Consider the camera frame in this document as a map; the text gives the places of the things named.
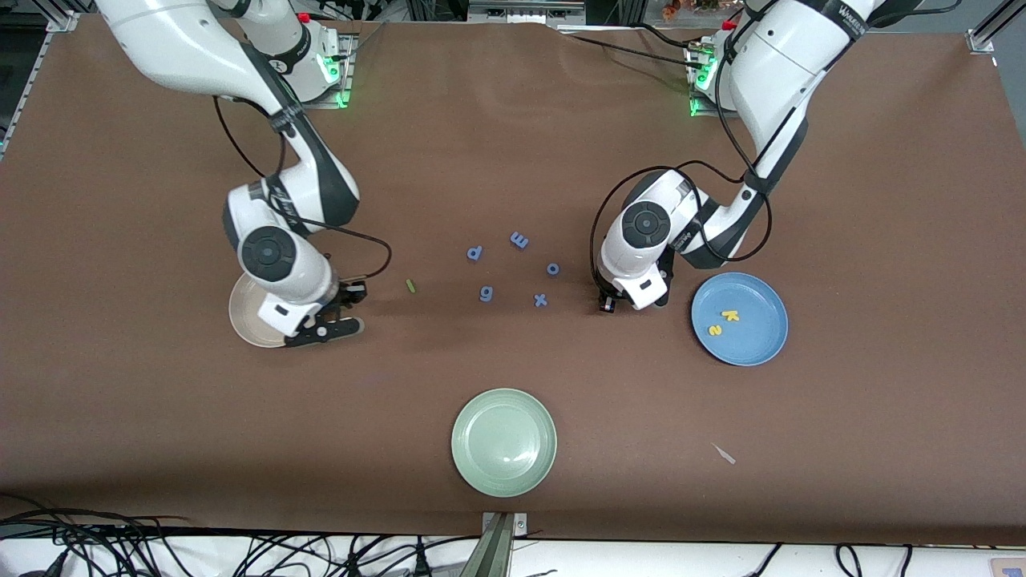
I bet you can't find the beige plate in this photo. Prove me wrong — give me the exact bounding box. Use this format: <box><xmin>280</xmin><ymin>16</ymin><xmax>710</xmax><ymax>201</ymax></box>
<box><xmin>228</xmin><ymin>272</ymin><xmax>289</xmax><ymax>348</ymax></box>

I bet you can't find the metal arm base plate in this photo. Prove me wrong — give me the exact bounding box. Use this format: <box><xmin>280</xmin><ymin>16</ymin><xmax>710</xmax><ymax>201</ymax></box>
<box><xmin>267</xmin><ymin>32</ymin><xmax>355</xmax><ymax>110</ymax></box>
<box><xmin>688</xmin><ymin>40</ymin><xmax>722</xmax><ymax>119</ymax></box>

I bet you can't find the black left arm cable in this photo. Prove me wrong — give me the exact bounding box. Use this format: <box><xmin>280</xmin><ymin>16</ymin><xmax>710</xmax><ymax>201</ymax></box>
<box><xmin>590</xmin><ymin>16</ymin><xmax>773</xmax><ymax>296</ymax></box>

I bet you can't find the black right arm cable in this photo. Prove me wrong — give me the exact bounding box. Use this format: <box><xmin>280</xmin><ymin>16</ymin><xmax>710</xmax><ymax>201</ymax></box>
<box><xmin>212</xmin><ymin>95</ymin><xmax>394</xmax><ymax>283</ymax></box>

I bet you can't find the blue plate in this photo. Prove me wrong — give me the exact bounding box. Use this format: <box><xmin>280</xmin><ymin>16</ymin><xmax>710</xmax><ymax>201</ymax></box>
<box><xmin>691</xmin><ymin>272</ymin><xmax>790</xmax><ymax>367</ymax></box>

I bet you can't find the black floor cable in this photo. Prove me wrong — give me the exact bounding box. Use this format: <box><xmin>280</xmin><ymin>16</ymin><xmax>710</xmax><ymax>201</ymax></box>
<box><xmin>232</xmin><ymin>533</ymin><xmax>450</xmax><ymax>577</ymax></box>
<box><xmin>0</xmin><ymin>493</ymin><xmax>193</xmax><ymax>577</ymax></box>

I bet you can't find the metal table edge bracket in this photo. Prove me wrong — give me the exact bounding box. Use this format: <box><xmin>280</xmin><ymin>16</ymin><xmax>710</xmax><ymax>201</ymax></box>
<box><xmin>479</xmin><ymin>511</ymin><xmax>530</xmax><ymax>577</ymax></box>

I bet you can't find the pale green plate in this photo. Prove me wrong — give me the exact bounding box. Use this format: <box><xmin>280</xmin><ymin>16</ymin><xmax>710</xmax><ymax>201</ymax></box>
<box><xmin>450</xmin><ymin>388</ymin><xmax>558</xmax><ymax>498</ymax></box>

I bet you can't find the brown table cover mat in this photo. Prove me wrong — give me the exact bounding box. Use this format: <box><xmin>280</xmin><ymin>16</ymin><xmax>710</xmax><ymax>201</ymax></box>
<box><xmin>0</xmin><ymin>14</ymin><xmax>1026</xmax><ymax>547</ymax></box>

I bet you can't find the black cable on table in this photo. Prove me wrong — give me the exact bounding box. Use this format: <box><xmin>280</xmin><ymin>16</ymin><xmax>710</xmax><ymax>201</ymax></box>
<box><xmin>555</xmin><ymin>28</ymin><xmax>706</xmax><ymax>71</ymax></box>

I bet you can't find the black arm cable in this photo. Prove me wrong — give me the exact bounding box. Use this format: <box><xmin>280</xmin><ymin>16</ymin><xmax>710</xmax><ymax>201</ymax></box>
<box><xmin>212</xmin><ymin>95</ymin><xmax>394</xmax><ymax>283</ymax></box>
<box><xmin>590</xmin><ymin>16</ymin><xmax>773</xmax><ymax>296</ymax></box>

